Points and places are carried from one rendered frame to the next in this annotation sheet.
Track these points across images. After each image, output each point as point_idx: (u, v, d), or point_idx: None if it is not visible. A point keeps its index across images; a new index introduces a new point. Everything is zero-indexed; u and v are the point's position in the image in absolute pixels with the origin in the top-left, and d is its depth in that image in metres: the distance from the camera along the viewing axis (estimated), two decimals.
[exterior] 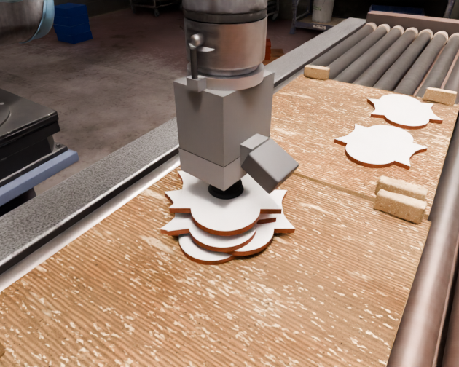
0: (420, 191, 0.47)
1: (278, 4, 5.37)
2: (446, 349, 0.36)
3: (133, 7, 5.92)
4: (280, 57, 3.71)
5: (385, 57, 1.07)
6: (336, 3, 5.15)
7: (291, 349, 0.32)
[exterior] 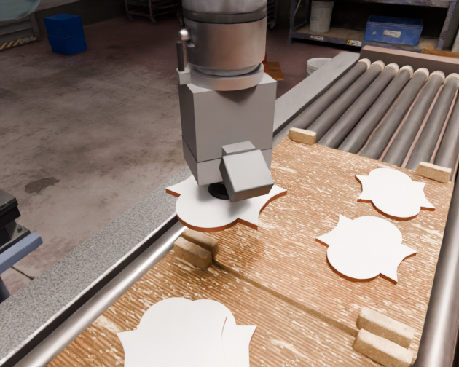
0: (406, 333, 0.41)
1: (276, 12, 5.31)
2: None
3: (130, 15, 5.87)
4: (277, 70, 3.65)
5: (377, 108, 1.01)
6: (334, 12, 5.09)
7: None
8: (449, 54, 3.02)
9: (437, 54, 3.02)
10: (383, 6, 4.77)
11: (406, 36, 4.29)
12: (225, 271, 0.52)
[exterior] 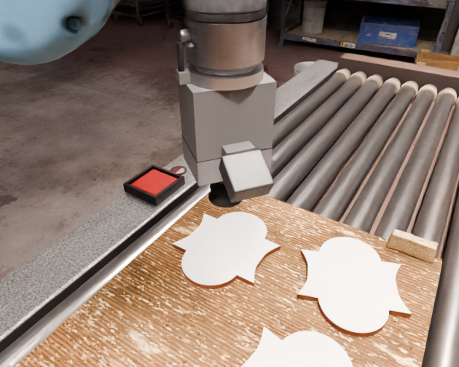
0: None
1: (267, 13, 5.10)
2: None
3: (116, 16, 5.66)
4: None
5: (350, 136, 0.80)
6: (328, 13, 4.88)
7: None
8: (446, 59, 2.81)
9: (433, 59, 2.81)
10: (379, 6, 4.56)
11: (402, 38, 4.08)
12: None
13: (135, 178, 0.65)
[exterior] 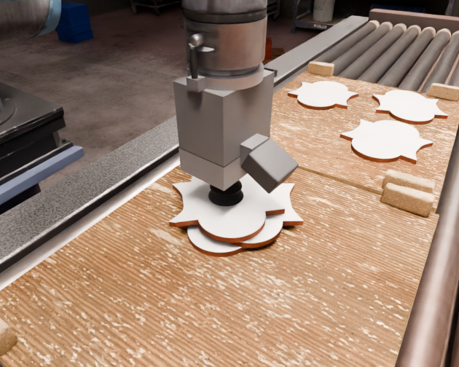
0: (428, 184, 0.47)
1: (279, 3, 5.37)
2: (456, 339, 0.36)
3: (134, 6, 5.92)
4: (281, 56, 3.71)
5: (388, 54, 1.07)
6: (337, 2, 5.15)
7: (302, 338, 0.33)
8: None
9: None
10: None
11: None
12: None
13: None
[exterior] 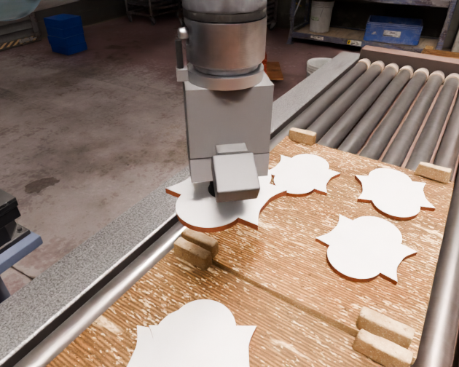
0: (406, 333, 0.41)
1: (276, 12, 5.31)
2: None
3: (130, 15, 5.87)
4: (277, 70, 3.65)
5: (377, 108, 1.01)
6: (334, 12, 5.09)
7: None
8: (449, 54, 3.02)
9: (437, 54, 3.02)
10: (383, 6, 4.77)
11: (406, 36, 4.29)
12: (224, 271, 0.52)
13: None
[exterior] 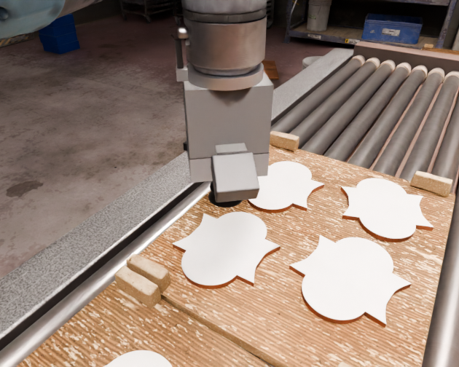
0: None
1: (272, 11, 5.22)
2: None
3: (124, 14, 5.77)
4: (272, 70, 3.56)
5: (370, 108, 0.92)
6: (332, 11, 5.00)
7: None
8: (449, 53, 2.92)
9: None
10: (382, 4, 4.68)
11: (405, 35, 4.20)
12: (175, 309, 0.42)
13: None
